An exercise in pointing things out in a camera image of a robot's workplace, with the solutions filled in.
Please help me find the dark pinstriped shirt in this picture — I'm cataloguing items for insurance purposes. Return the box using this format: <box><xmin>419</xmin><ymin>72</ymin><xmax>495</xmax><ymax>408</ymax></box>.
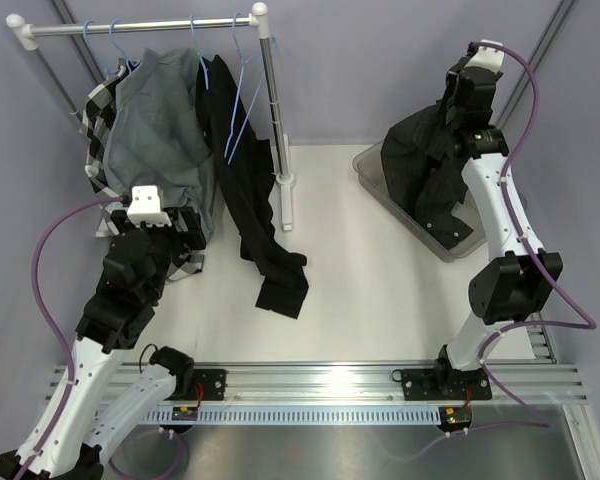
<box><xmin>381</xmin><ymin>103</ymin><xmax>473</xmax><ymax>250</ymax></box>

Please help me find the plain black shirt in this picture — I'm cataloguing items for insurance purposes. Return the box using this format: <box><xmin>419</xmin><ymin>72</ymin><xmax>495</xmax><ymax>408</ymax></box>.
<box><xmin>196</xmin><ymin>55</ymin><xmax>309</xmax><ymax>319</ymax></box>

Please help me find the blue hanger of black shirt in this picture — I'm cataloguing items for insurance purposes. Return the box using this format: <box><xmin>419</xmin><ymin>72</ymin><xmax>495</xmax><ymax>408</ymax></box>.
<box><xmin>189</xmin><ymin>15</ymin><xmax>210</xmax><ymax>91</ymax></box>

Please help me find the blue hanger of pinstriped shirt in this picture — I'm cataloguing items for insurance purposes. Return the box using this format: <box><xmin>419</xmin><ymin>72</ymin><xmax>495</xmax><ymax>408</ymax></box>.
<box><xmin>223</xmin><ymin>13</ymin><xmax>265</xmax><ymax>166</ymax></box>

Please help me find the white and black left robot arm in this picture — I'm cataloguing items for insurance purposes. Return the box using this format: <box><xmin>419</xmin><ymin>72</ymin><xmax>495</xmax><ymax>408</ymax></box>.
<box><xmin>0</xmin><ymin>209</ymin><xmax>205</xmax><ymax>479</ymax></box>

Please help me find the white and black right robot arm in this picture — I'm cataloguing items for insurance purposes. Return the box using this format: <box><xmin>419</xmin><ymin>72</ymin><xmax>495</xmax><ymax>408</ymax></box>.
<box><xmin>430</xmin><ymin>50</ymin><xmax>563</xmax><ymax>400</ymax></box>

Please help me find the grey shirt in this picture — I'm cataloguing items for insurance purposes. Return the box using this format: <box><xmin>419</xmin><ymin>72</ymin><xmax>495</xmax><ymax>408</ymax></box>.
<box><xmin>103</xmin><ymin>49</ymin><xmax>216</xmax><ymax>239</ymax></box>

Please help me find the black white checked shirt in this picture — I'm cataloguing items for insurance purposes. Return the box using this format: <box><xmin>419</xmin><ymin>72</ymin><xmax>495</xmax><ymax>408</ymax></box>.
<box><xmin>80</xmin><ymin>66</ymin><xmax>204</xmax><ymax>282</ymax></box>

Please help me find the blue hanger of checked shirt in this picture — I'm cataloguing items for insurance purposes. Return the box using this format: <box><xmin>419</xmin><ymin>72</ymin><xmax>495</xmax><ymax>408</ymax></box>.
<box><xmin>82</xmin><ymin>20</ymin><xmax>113</xmax><ymax>80</ymax></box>

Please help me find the blue hanger of grey shirt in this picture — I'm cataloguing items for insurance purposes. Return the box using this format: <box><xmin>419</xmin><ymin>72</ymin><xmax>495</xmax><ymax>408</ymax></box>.
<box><xmin>108</xmin><ymin>18</ymin><xmax>140</xmax><ymax>72</ymax></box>

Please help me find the clear plastic bin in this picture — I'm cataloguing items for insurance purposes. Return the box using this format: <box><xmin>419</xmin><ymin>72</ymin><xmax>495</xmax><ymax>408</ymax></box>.
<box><xmin>352</xmin><ymin>142</ymin><xmax>491</xmax><ymax>262</ymax></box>

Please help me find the metal clothes rack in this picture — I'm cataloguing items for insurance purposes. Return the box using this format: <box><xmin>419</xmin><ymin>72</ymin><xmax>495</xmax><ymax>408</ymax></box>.
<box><xmin>5</xmin><ymin>1</ymin><xmax>297</xmax><ymax>232</ymax></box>

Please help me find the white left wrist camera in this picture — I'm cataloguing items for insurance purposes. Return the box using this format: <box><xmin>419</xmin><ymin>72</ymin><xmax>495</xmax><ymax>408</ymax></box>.
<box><xmin>127</xmin><ymin>185</ymin><xmax>172</xmax><ymax>227</ymax></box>

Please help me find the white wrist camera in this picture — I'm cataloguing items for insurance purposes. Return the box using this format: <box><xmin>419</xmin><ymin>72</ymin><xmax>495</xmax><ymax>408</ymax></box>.
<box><xmin>127</xmin><ymin>185</ymin><xmax>172</xmax><ymax>227</ymax></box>
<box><xmin>465</xmin><ymin>39</ymin><xmax>504</xmax><ymax>75</ymax></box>

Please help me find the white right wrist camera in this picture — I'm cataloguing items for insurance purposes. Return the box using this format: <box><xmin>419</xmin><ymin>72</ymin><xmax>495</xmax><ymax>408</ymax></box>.
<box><xmin>465</xmin><ymin>39</ymin><xmax>504</xmax><ymax>75</ymax></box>

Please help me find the white slotted cable duct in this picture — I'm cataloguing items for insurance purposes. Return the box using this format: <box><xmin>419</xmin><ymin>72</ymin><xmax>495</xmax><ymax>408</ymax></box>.
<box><xmin>140</xmin><ymin>405</ymin><xmax>441</xmax><ymax>426</ymax></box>

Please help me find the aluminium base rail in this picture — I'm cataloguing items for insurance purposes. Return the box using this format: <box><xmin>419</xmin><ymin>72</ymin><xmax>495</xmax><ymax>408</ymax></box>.
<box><xmin>44</xmin><ymin>362</ymin><xmax>589</xmax><ymax>406</ymax></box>

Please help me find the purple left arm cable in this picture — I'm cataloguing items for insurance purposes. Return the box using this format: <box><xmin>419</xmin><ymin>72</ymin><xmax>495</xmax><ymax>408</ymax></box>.
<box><xmin>12</xmin><ymin>197</ymin><xmax>189</xmax><ymax>480</ymax></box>

